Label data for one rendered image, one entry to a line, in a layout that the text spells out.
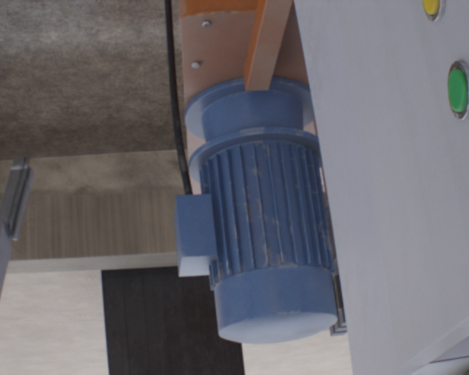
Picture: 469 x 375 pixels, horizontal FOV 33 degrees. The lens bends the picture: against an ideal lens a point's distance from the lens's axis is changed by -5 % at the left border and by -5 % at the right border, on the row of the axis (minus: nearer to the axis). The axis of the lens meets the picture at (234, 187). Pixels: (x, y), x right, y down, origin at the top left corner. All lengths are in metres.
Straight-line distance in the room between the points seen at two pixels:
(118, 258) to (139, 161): 0.37
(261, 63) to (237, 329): 0.43
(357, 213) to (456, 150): 0.28
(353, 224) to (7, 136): 2.31
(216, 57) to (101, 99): 1.37
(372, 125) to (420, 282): 0.13
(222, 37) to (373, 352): 0.76
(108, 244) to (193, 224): 1.57
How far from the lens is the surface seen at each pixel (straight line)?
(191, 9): 1.28
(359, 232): 0.69
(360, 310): 0.71
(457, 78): 0.40
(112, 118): 2.83
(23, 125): 2.86
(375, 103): 0.56
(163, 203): 2.99
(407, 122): 0.49
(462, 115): 0.40
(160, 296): 3.11
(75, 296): 3.61
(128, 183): 3.02
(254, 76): 1.36
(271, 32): 1.25
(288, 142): 1.42
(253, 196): 1.37
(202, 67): 1.39
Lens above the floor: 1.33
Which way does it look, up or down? 23 degrees down
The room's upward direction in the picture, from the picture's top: 174 degrees clockwise
